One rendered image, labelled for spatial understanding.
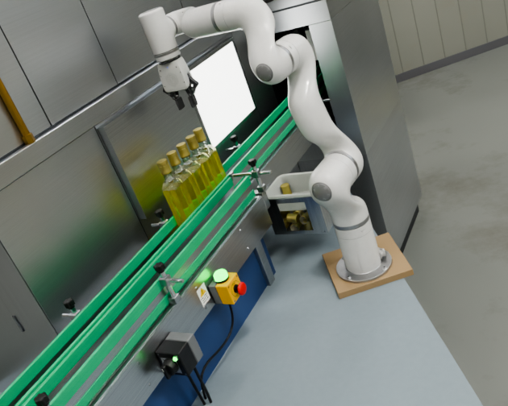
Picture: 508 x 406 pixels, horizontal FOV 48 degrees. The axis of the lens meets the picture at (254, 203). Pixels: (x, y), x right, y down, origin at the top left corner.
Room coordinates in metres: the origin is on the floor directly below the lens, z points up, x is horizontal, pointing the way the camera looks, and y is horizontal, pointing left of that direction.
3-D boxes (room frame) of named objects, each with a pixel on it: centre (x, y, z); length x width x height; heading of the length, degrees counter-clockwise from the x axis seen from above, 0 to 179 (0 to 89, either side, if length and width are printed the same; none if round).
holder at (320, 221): (1.93, -0.15, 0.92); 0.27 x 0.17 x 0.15; 55
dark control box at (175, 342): (1.25, 0.33, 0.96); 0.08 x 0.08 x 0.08; 55
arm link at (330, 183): (1.58, -0.26, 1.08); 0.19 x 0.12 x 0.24; 139
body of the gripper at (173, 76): (1.93, 0.09, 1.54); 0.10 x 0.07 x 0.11; 55
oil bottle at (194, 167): (1.83, 0.16, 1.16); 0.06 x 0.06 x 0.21; 54
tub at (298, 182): (1.91, -0.17, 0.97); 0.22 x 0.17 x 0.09; 55
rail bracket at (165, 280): (1.36, 0.28, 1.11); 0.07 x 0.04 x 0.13; 55
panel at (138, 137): (2.14, 0.11, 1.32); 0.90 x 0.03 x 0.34; 145
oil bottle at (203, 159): (1.88, 0.12, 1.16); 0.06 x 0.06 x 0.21; 55
